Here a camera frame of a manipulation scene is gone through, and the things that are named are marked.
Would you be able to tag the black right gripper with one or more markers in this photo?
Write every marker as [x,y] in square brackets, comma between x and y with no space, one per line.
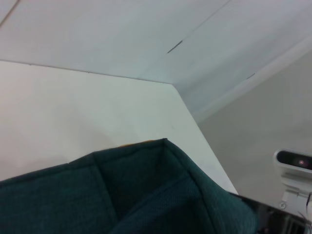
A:
[280,219]

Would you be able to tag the dark teal insulated lunch bag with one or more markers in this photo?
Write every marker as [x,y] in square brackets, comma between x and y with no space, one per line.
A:
[146,195]

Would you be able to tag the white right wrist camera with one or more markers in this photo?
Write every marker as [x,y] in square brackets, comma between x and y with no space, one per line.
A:
[292,168]

